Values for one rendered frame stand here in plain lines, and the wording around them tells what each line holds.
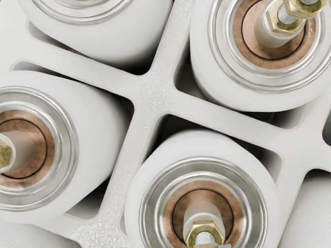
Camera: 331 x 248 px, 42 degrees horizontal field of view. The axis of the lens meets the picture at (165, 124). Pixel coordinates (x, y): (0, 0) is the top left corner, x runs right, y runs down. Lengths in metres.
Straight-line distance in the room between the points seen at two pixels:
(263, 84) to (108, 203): 0.15
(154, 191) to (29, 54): 0.16
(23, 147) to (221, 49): 0.13
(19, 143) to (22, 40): 0.12
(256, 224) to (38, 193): 0.13
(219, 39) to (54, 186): 0.13
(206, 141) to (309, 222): 0.10
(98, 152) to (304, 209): 0.16
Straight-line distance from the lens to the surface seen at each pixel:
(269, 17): 0.23
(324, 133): 0.41
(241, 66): 0.25
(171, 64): 0.33
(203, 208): 0.24
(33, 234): 0.35
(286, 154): 0.33
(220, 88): 0.26
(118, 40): 0.28
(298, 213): 0.34
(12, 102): 0.27
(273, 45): 0.25
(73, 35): 0.27
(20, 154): 0.25
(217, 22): 0.26
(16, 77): 0.28
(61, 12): 0.27
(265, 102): 0.26
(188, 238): 0.22
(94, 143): 0.27
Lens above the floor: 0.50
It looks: 86 degrees down
